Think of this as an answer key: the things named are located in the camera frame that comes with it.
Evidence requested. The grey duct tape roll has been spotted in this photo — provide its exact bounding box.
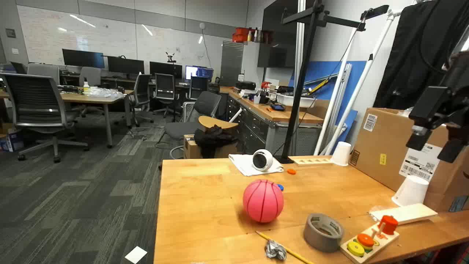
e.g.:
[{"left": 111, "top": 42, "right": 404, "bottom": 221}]
[{"left": 303, "top": 212, "right": 347, "bottom": 254}]

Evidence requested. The grey mesh office chair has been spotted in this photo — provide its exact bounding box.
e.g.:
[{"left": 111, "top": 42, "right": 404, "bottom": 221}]
[{"left": 0, "top": 72, "right": 92, "bottom": 164}]

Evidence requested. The white paper sheet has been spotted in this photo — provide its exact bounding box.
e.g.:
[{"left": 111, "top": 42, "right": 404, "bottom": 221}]
[{"left": 124, "top": 245, "right": 150, "bottom": 264}]

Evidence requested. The lit computer monitor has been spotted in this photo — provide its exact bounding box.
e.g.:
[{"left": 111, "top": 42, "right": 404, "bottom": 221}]
[{"left": 184, "top": 64, "right": 216, "bottom": 82}]

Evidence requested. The long wooden workbench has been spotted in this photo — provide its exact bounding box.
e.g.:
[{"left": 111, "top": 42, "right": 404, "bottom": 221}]
[{"left": 219, "top": 85, "right": 326, "bottom": 158}]

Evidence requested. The yellow pencil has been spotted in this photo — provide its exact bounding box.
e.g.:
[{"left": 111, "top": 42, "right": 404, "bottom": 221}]
[{"left": 256, "top": 230, "right": 316, "bottom": 264}]

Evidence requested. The red bag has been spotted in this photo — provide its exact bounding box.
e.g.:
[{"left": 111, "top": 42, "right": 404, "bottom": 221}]
[{"left": 231, "top": 26, "right": 251, "bottom": 44}]

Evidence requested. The white pole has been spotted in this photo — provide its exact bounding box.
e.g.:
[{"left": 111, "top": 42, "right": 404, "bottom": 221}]
[
  {"left": 323, "top": 12, "right": 399, "bottom": 157},
  {"left": 313, "top": 28, "right": 364, "bottom": 157}
]

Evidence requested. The black office chair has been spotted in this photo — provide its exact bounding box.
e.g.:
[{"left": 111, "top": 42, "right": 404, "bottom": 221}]
[
  {"left": 131, "top": 72, "right": 156, "bottom": 126},
  {"left": 153, "top": 72, "right": 184, "bottom": 120}
]

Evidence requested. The black wall screen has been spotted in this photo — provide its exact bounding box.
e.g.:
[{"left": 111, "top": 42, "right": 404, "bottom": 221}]
[{"left": 257, "top": 0, "right": 300, "bottom": 70}]

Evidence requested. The grey metal cabinet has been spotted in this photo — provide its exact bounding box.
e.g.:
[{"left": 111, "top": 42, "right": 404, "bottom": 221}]
[{"left": 221, "top": 39, "right": 262, "bottom": 88}]

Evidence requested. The wooden chevron board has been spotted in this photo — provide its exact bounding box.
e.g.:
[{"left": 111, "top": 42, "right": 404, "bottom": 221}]
[{"left": 289, "top": 154, "right": 335, "bottom": 167}]

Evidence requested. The chair with wooden tablet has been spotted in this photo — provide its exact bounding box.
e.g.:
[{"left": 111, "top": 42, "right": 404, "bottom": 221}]
[{"left": 163, "top": 89, "right": 241, "bottom": 148}]

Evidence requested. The red stacking cylinder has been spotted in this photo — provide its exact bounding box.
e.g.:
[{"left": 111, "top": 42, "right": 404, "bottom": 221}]
[{"left": 379, "top": 214, "right": 401, "bottom": 236}]

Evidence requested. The round white camera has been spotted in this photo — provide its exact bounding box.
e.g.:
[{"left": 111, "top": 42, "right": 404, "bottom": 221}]
[{"left": 251, "top": 148, "right": 276, "bottom": 173}]

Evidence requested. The black jacket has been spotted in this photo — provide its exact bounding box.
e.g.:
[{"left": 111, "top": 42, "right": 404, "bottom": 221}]
[{"left": 373, "top": 0, "right": 469, "bottom": 110}]

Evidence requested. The yellow stacking ring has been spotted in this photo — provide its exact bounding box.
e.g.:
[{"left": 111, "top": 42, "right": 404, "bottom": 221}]
[{"left": 347, "top": 240, "right": 367, "bottom": 258}]

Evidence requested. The crumpled silver foil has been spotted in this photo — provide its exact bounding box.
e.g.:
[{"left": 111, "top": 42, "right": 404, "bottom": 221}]
[{"left": 265, "top": 239, "right": 289, "bottom": 262}]

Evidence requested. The pink basketball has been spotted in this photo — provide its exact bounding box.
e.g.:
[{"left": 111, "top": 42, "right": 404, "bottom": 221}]
[{"left": 243, "top": 179, "right": 286, "bottom": 226}]

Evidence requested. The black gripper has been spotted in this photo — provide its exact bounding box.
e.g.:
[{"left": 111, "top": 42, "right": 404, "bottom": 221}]
[{"left": 407, "top": 85, "right": 469, "bottom": 164}]

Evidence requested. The black bag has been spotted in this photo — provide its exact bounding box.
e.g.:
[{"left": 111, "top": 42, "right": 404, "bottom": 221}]
[{"left": 194, "top": 124, "right": 241, "bottom": 158}]

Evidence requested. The white paper cup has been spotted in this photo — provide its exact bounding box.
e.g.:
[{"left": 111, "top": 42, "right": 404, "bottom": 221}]
[
  {"left": 332, "top": 141, "right": 354, "bottom": 167},
  {"left": 392, "top": 174, "right": 432, "bottom": 207}
]

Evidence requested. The small cardboard box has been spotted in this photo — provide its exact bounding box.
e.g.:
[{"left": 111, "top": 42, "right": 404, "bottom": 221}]
[{"left": 182, "top": 133, "right": 203, "bottom": 160}]

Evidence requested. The wooden stacking toy board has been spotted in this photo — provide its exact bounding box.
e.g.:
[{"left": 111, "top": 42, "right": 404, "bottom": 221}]
[{"left": 341, "top": 221, "right": 401, "bottom": 264}]

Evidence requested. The wooden office desk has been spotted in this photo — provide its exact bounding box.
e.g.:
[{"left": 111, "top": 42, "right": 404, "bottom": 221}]
[{"left": 58, "top": 88, "right": 136, "bottom": 149}]

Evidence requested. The flat white box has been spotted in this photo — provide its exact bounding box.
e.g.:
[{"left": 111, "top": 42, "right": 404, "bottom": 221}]
[{"left": 369, "top": 202, "right": 440, "bottom": 226}]

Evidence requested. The black camera stand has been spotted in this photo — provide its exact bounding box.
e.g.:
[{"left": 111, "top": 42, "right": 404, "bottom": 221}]
[{"left": 279, "top": 0, "right": 392, "bottom": 164}]

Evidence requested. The large cardboard box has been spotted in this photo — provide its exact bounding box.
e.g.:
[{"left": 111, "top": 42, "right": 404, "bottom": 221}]
[{"left": 352, "top": 107, "right": 469, "bottom": 214}]

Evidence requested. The orange stacking ring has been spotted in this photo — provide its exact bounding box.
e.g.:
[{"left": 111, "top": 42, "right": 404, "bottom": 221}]
[{"left": 357, "top": 232, "right": 377, "bottom": 248}]

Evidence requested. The white cloth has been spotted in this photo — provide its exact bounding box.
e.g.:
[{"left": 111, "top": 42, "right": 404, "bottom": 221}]
[{"left": 228, "top": 152, "right": 285, "bottom": 177}]

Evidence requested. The black computer monitor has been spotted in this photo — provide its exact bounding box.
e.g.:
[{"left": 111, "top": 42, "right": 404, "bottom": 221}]
[
  {"left": 149, "top": 60, "right": 184, "bottom": 82},
  {"left": 106, "top": 54, "right": 147, "bottom": 79},
  {"left": 62, "top": 47, "right": 108, "bottom": 70}
]

